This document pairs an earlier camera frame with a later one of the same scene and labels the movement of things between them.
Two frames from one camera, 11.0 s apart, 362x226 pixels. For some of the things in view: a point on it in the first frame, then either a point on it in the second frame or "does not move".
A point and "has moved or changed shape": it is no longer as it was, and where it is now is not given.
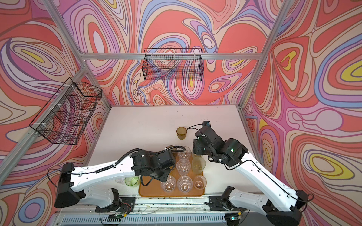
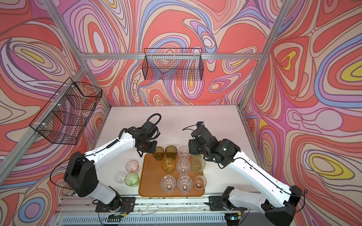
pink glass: [200, 182] does not move
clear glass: [183, 166] does not move
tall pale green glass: [198, 165] does not move
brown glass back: [181, 132] has moved or changed shape
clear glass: [169, 185] does not move
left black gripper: [165, 178] to [155, 143]
